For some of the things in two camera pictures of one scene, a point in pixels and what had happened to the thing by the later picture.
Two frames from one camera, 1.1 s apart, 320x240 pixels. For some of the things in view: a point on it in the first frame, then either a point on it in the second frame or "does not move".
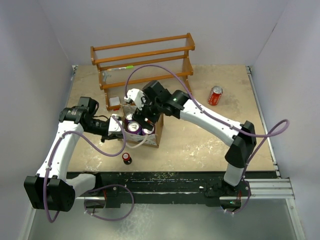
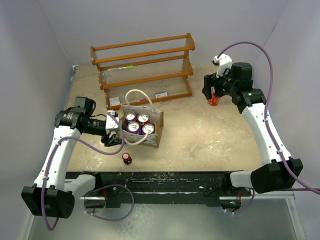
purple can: x=128 y=118 does not move
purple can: x=146 y=131 does not move
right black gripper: x=141 y=120 to x=212 y=80
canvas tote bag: x=151 y=140 does not move
